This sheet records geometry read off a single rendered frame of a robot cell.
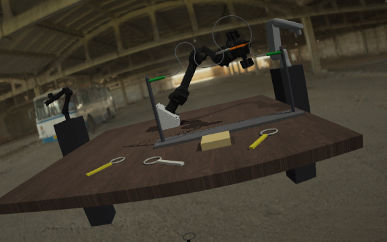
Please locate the tan flat box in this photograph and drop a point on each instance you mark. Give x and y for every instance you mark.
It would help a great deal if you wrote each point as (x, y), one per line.
(214, 141)

